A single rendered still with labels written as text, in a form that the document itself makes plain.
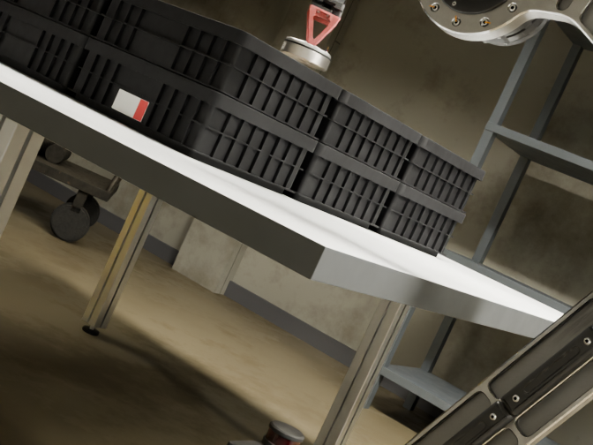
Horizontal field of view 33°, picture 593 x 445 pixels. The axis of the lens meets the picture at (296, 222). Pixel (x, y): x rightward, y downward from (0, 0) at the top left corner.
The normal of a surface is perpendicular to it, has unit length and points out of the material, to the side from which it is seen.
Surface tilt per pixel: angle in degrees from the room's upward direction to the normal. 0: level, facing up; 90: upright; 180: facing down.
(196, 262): 90
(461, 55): 90
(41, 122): 90
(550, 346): 90
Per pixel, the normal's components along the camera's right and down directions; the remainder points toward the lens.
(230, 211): -0.50, -0.18
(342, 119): 0.69, 0.36
